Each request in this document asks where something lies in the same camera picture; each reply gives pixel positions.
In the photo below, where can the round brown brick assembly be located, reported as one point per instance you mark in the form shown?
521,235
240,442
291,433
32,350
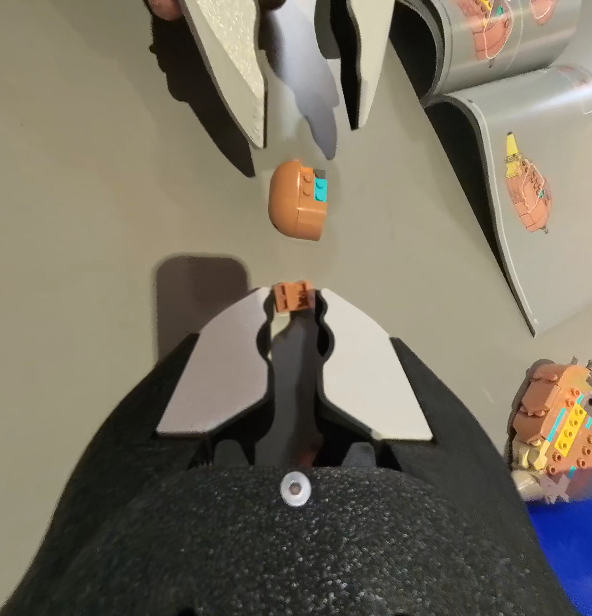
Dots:
291,204

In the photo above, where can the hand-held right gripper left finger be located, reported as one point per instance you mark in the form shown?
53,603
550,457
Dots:
214,375

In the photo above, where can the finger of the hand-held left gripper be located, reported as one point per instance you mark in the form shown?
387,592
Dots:
233,57
373,48

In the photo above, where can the small brown toy brick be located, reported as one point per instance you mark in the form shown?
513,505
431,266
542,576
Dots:
291,296

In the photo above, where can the grey instruction booklet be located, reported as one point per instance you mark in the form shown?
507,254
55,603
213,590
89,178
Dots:
555,269

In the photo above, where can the blue plastic bin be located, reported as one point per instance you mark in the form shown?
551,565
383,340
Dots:
575,553

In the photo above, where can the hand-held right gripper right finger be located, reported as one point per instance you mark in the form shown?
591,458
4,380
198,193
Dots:
373,380

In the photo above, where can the brown toy brick ship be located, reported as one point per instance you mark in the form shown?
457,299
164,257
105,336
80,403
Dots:
555,414

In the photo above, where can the person's left hand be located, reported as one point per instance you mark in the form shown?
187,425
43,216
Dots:
163,7

